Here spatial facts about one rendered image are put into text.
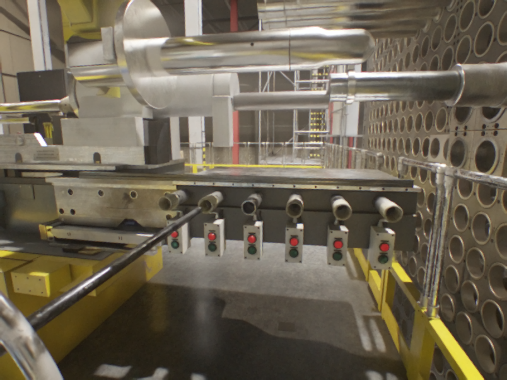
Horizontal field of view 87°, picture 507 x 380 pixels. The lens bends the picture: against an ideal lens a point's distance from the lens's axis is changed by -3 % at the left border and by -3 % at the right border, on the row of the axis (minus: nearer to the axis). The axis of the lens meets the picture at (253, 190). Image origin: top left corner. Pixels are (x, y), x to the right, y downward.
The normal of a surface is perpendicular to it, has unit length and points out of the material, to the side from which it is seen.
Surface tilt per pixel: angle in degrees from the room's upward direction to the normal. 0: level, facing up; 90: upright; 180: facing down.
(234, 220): 90
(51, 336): 90
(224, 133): 90
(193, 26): 90
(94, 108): 68
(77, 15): 134
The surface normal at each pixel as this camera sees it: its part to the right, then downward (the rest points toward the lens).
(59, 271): 0.98, 0.04
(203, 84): -0.18, 0.13
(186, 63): -0.15, 0.70
